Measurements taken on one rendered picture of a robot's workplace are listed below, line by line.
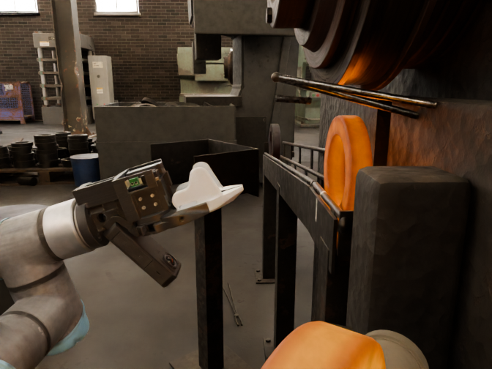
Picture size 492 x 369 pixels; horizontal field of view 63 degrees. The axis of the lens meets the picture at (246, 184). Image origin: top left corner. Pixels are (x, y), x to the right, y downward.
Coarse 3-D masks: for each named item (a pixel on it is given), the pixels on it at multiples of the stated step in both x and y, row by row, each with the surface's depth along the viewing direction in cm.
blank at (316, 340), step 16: (288, 336) 18; (304, 336) 18; (320, 336) 18; (336, 336) 18; (352, 336) 19; (272, 352) 17; (288, 352) 17; (304, 352) 17; (320, 352) 17; (336, 352) 17; (352, 352) 17; (368, 352) 18; (272, 368) 16; (288, 368) 16; (304, 368) 16; (320, 368) 16; (336, 368) 16; (352, 368) 16; (368, 368) 18; (384, 368) 22
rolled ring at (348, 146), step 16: (336, 128) 66; (352, 128) 60; (336, 144) 71; (352, 144) 59; (368, 144) 59; (336, 160) 73; (352, 160) 58; (368, 160) 58; (336, 176) 73; (352, 176) 58; (336, 192) 72; (352, 192) 59; (352, 208) 60
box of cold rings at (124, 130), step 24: (96, 120) 289; (120, 120) 291; (144, 120) 293; (168, 120) 295; (192, 120) 297; (216, 120) 298; (96, 144) 293; (120, 144) 295; (144, 144) 297; (120, 168) 299
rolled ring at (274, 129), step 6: (270, 126) 175; (276, 126) 170; (270, 132) 177; (276, 132) 167; (270, 138) 180; (276, 138) 166; (270, 144) 181; (276, 144) 166; (270, 150) 181; (276, 150) 167; (276, 156) 168
